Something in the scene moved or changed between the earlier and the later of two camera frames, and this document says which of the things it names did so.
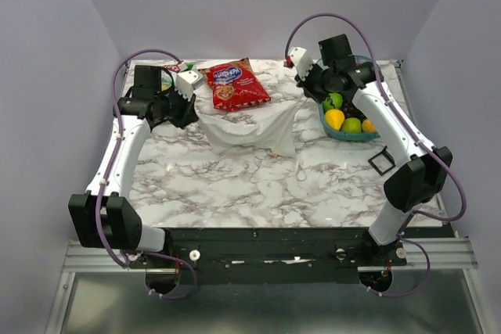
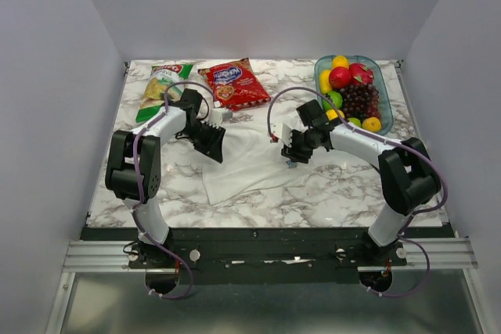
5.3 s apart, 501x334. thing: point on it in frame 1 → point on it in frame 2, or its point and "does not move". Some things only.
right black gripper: (317, 98) → (293, 153)
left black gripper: (189, 115) → (213, 147)
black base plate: (264, 256) does not move
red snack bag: (234, 86) does not move
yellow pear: (334, 118) does not move
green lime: (333, 101) does not move
